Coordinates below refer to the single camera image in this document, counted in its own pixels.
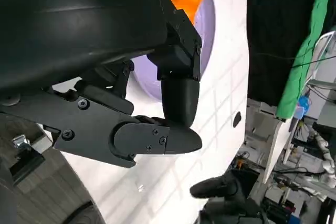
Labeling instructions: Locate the black table cable hole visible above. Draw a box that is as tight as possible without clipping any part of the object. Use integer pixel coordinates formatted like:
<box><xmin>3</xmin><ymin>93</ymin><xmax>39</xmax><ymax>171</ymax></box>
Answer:
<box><xmin>233</xmin><ymin>111</ymin><xmax>242</xmax><ymax>128</ymax></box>

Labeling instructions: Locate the blue background object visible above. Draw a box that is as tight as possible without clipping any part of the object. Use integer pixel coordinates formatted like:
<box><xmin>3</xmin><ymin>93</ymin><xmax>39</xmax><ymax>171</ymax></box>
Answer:
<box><xmin>298</xmin><ymin>95</ymin><xmax>310</xmax><ymax>119</ymax></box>

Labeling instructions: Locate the black bracket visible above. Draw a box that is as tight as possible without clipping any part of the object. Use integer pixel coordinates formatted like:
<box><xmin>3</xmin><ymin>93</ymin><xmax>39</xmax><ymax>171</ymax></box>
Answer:
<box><xmin>9</xmin><ymin>146</ymin><xmax>45</xmax><ymax>184</ymax></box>

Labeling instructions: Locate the silver metal clamp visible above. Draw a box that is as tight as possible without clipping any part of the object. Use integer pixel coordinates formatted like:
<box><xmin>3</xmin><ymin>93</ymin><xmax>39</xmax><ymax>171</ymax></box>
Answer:
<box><xmin>12</xmin><ymin>134</ymin><xmax>32</xmax><ymax>154</ymax></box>

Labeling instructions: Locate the lilac plate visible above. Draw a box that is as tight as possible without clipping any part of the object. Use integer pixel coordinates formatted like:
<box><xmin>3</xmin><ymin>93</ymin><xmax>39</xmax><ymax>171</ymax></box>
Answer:
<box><xmin>131</xmin><ymin>0</ymin><xmax>216</xmax><ymax>104</ymax></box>

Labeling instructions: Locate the white desk panel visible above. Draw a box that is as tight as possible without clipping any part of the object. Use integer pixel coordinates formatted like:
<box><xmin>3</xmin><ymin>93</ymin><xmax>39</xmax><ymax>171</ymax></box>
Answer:
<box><xmin>262</xmin><ymin>119</ymin><xmax>292</xmax><ymax>184</ymax></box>

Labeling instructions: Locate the green cloth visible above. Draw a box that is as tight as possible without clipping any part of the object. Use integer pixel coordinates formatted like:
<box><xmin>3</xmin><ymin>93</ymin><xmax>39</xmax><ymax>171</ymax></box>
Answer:
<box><xmin>277</xmin><ymin>0</ymin><xmax>336</xmax><ymax>121</ymax></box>

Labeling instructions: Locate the black curtain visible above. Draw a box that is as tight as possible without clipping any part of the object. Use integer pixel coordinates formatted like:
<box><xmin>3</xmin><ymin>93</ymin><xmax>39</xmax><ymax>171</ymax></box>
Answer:
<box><xmin>246</xmin><ymin>0</ymin><xmax>326</xmax><ymax>106</ymax></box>

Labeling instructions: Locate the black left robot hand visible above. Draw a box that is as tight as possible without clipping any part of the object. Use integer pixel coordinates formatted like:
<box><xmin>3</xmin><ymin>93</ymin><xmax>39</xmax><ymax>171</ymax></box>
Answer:
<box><xmin>0</xmin><ymin>0</ymin><xmax>203</xmax><ymax>169</ymax></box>

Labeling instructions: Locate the black box under table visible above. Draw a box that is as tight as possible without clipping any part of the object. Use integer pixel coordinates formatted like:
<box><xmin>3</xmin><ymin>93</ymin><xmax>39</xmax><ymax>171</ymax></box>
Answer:
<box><xmin>223</xmin><ymin>167</ymin><xmax>261</xmax><ymax>196</ymax></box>

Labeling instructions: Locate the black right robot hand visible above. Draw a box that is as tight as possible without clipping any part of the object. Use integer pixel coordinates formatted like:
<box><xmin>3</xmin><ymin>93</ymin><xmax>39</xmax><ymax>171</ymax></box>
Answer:
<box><xmin>189</xmin><ymin>168</ymin><xmax>264</xmax><ymax>224</ymax></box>

